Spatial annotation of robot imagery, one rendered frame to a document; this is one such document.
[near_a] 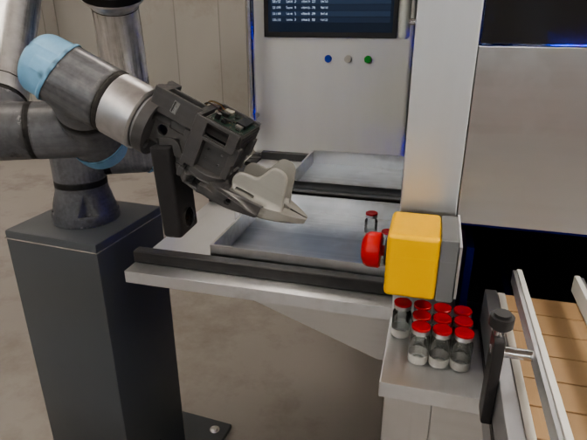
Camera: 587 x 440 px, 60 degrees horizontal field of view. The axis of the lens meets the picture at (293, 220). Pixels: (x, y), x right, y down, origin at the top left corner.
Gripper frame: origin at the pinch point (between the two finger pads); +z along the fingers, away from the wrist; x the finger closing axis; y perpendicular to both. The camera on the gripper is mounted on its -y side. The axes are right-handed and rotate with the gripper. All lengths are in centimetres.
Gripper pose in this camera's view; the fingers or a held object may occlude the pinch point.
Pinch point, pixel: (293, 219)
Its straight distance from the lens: 58.4
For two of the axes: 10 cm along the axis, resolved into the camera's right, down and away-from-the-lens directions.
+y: 4.1, -8.0, -4.5
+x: 2.6, -3.7, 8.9
